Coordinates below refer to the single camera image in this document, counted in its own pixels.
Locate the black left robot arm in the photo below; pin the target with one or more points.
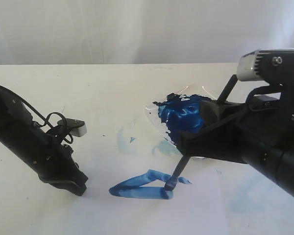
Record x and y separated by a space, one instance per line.
17 126

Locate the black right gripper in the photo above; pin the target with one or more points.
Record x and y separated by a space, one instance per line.
210 108

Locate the black paintbrush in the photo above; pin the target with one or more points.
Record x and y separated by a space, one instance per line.
172 181

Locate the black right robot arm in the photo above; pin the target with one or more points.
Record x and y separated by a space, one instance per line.
255 135

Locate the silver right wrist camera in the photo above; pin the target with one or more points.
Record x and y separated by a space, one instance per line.
274 66

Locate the clear plate with blue paint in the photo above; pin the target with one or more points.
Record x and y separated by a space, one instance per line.
177 111

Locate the white curtain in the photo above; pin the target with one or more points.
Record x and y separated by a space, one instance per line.
141 31

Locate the white paper sheet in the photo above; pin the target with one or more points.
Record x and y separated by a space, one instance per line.
123 198

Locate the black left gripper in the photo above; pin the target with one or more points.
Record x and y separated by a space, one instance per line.
54 165

